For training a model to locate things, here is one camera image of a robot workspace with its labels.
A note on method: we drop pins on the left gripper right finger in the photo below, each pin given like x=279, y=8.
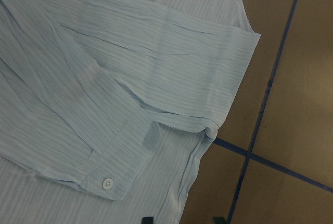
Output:
x=218, y=220

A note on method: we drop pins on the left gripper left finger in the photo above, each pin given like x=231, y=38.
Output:
x=147, y=220

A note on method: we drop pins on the light blue button-up shirt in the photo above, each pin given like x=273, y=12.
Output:
x=107, y=106

